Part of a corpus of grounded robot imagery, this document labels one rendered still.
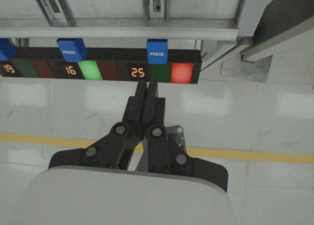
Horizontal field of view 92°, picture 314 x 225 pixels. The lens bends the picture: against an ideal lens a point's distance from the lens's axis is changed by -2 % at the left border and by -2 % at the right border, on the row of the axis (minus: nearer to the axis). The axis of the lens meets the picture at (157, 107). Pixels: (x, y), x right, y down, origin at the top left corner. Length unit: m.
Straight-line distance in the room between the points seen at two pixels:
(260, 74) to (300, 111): 0.30
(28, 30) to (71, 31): 0.05
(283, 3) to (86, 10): 0.22
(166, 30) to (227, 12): 0.06
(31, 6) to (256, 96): 0.97
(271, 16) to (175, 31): 0.14
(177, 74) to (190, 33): 0.08
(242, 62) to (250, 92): 0.17
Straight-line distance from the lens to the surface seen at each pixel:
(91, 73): 0.27
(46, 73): 0.32
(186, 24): 0.18
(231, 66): 0.95
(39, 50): 0.32
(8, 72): 0.37
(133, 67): 0.24
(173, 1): 0.18
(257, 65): 1.01
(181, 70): 0.23
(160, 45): 0.19
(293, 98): 1.12
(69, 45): 0.22
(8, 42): 0.31
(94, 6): 0.20
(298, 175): 1.26
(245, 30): 0.19
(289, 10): 0.24
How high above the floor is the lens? 0.89
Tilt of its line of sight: 83 degrees down
